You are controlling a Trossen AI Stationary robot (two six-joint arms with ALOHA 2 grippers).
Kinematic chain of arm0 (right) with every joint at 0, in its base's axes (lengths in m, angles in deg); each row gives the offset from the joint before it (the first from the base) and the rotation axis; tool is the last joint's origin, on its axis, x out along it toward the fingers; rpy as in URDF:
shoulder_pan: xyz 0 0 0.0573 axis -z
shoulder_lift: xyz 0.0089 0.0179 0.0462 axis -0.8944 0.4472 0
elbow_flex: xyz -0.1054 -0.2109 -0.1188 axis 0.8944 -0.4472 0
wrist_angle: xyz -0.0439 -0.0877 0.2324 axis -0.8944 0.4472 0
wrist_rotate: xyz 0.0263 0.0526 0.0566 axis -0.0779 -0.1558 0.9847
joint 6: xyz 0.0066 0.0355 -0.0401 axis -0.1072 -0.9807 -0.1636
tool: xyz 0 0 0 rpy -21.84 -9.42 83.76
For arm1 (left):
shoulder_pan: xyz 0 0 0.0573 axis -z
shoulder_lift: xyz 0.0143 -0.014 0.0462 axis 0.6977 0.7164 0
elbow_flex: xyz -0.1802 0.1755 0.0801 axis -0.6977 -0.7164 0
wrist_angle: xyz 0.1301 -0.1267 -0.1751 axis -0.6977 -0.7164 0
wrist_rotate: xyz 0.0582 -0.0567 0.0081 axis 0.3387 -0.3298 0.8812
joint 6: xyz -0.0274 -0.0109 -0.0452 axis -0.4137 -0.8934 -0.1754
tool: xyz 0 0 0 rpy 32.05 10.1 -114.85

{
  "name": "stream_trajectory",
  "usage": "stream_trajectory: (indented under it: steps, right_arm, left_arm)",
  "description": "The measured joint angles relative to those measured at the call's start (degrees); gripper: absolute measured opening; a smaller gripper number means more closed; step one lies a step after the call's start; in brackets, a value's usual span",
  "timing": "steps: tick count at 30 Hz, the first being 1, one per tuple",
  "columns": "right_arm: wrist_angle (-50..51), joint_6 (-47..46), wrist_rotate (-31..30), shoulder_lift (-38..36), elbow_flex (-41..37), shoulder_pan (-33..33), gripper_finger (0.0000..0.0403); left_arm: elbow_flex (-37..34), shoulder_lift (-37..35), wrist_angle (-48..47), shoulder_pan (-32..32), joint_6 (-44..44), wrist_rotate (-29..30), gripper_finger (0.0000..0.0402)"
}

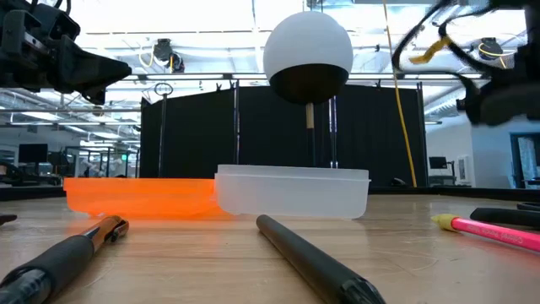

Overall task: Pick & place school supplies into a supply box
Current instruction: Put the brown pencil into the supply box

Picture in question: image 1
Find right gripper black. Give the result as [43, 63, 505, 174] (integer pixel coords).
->
[457, 41, 540, 128]

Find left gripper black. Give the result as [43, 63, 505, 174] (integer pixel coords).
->
[0, 0, 132, 106]

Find translucent orange box lid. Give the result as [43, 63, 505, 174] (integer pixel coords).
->
[62, 176, 231, 220]

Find pink highlighter yellow cap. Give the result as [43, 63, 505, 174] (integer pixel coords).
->
[430, 213, 540, 253]

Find black grip pen metal clip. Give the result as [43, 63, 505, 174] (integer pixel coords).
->
[0, 214, 130, 304]

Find translucent white supply box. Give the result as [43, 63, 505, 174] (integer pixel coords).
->
[213, 164, 371, 220]

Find dark grey marker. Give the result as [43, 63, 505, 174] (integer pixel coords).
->
[256, 214, 386, 304]

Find blue framed door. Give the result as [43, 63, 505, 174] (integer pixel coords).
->
[509, 133, 540, 189]

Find large black monitor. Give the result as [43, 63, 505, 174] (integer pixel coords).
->
[18, 143, 49, 165]

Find black curtain partition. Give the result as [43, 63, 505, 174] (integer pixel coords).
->
[139, 82, 428, 189]

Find chrome pole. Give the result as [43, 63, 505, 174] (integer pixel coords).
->
[328, 95, 338, 169]

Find white globe lamp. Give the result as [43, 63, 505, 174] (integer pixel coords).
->
[262, 10, 354, 106]

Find ceiling cable reel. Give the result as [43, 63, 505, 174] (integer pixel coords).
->
[478, 36, 507, 68]
[152, 37, 186, 73]

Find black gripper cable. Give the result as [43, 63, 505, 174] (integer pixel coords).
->
[391, 0, 528, 92]

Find black metal frame rack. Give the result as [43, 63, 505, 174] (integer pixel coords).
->
[62, 145, 140, 179]

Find stand with ring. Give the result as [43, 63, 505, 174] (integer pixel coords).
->
[154, 82, 175, 178]

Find white wall device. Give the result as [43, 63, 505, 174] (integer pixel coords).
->
[457, 155, 471, 183]

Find yellow cable tag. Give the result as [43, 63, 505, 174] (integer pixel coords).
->
[408, 35, 454, 66]

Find yellow hanging cable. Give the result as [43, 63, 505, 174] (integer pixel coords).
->
[381, 0, 419, 188]

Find black curtain frame pole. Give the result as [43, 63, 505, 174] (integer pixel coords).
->
[233, 79, 241, 166]

